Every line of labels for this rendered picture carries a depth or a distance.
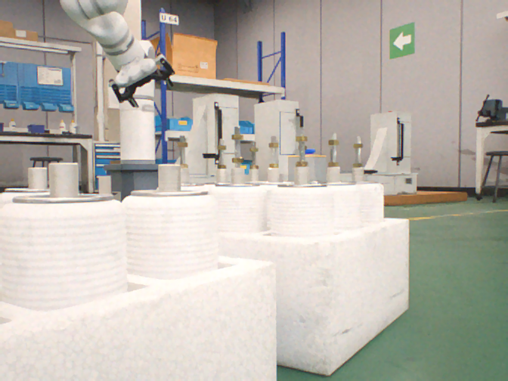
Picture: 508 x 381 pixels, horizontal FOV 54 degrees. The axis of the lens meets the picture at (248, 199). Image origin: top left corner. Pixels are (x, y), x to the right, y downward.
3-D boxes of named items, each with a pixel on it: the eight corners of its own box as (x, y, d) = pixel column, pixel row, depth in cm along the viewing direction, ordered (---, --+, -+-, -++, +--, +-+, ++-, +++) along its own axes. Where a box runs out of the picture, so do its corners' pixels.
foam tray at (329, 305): (122, 329, 87) (120, 227, 86) (245, 286, 120) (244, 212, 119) (328, 377, 66) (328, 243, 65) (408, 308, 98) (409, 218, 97)
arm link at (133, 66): (121, 91, 104) (107, 72, 99) (104, 56, 109) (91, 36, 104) (159, 70, 104) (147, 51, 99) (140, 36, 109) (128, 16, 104)
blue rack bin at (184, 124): (150, 133, 626) (150, 116, 625) (178, 134, 648) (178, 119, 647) (168, 130, 586) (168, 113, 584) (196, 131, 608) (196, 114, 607)
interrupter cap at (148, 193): (114, 198, 49) (114, 191, 48) (170, 195, 55) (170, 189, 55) (169, 200, 44) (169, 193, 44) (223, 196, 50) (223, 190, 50)
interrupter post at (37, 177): (24, 193, 63) (23, 168, 63) (41, 193, 65) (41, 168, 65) (34, 194, 62) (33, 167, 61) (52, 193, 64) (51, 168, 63)
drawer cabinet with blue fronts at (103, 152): (81, 195, 655) (79, 143, 651) (116, 194, 681) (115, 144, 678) (95, 196, 606) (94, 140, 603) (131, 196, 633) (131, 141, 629)
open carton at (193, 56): (147, 81, 626) (147, 41, 624) (196, 87, 670) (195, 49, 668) (170, 73, 581) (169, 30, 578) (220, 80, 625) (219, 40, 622)
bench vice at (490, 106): (495, 124, 497) (496, 99, 496) (512, 122, 483) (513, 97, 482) (472, 122, 474) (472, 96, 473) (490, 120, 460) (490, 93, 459)
